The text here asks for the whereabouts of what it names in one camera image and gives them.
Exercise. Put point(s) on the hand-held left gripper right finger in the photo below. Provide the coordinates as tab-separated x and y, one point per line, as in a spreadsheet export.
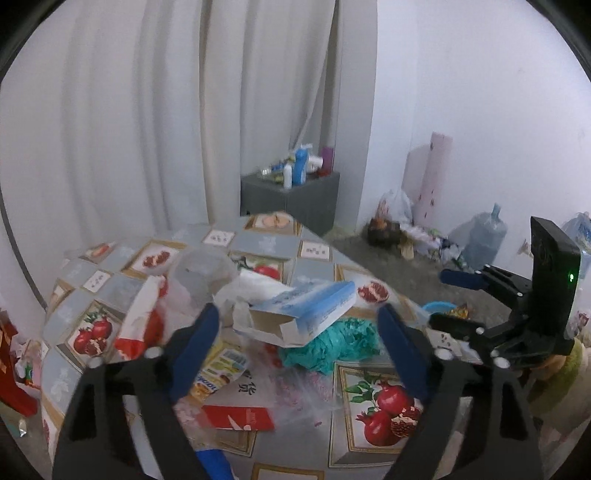
401	355

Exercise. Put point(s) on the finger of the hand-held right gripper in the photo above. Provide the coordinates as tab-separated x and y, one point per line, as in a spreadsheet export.
459	278
452	323

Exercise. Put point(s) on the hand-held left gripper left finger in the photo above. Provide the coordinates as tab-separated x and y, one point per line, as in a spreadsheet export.
198	350

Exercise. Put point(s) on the yellow snack packet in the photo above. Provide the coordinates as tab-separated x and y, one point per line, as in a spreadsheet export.
221	369

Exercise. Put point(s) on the teal plastic glove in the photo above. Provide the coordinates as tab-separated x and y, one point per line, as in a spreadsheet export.
341	341

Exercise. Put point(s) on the red and white tissue packet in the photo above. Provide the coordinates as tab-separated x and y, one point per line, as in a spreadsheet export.
138	318

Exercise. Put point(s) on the white tissue paper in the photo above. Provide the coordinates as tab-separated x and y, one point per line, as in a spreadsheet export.
258	286

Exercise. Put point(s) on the blue and white cardboard box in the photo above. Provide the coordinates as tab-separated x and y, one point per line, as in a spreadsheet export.
318	300

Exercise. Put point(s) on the clear plastic bag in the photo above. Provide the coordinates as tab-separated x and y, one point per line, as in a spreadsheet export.
300	392

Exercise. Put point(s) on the person's right forearm green sleeve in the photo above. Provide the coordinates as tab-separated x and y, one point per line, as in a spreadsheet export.
563	378

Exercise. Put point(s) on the large water jug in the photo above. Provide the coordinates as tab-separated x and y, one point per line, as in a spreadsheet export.
485	237

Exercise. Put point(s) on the pile of floor clutter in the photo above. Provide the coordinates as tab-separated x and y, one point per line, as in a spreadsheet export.
429	240

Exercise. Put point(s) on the pale blue plastic bag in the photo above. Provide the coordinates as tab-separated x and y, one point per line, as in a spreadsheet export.
579	228

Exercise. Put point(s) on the pink rolled mat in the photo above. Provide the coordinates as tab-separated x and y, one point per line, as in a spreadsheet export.
436	175

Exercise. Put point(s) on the blue plastic item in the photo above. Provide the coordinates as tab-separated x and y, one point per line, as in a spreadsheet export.
214	466

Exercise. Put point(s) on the fruit-printed tablecloth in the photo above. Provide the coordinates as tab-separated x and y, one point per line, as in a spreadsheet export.
316	272

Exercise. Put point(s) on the grey cabinet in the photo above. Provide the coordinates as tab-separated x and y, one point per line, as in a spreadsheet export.
295	203

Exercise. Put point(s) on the purple cup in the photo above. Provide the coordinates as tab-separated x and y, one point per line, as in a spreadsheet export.
328	159

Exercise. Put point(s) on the red gift bag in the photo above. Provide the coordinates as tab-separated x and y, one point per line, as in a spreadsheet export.
14	369

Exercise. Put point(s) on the blue and white bottle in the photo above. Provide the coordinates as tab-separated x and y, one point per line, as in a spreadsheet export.
300	168

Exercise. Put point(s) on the small white bottle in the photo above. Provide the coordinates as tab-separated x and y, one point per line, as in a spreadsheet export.
287	176

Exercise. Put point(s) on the white curtain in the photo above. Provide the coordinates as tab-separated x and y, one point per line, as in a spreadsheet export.
138	115

